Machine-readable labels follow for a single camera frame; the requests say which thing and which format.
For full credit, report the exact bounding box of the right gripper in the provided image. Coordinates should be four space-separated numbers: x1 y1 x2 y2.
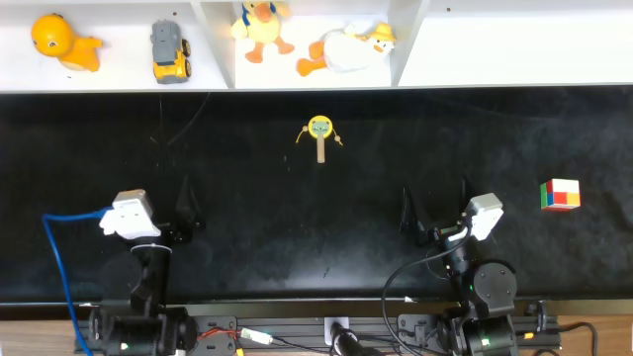
399 172 472 246

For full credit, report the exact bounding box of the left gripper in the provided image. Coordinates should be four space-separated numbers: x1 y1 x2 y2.
158 172 206 245

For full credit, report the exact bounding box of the many-coloured puzzle cube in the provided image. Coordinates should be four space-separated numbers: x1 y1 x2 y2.
539 178 583 213

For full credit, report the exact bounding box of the yellow wooden rattle drum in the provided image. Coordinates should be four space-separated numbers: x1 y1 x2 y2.
295 114 344 165

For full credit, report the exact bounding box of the grey and yellow toy truck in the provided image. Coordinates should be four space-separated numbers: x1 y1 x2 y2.
149 19 193 85

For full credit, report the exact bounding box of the yellow rubber duck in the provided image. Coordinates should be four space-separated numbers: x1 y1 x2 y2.
31 13 104 73

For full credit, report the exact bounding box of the white shelf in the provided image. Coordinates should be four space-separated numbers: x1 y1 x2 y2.
0 0 633 94

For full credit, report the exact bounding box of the white plush duck yellow hat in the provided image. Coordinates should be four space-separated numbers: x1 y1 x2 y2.
296 21 398 78

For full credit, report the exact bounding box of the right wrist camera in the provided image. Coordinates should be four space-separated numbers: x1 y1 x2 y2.
463 192 505 242

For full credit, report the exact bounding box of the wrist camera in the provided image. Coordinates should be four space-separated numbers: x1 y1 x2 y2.
463 192 505 242
98 189 162 241

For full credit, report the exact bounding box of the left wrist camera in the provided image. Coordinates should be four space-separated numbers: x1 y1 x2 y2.
98 189 162 241

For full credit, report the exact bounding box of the black cable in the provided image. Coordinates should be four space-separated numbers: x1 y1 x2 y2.
381 225 471 356

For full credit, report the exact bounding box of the blue cable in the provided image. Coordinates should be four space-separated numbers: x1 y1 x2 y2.
41 207 116 356

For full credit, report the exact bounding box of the mounting rail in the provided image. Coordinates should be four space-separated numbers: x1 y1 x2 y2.
73 306 599 356

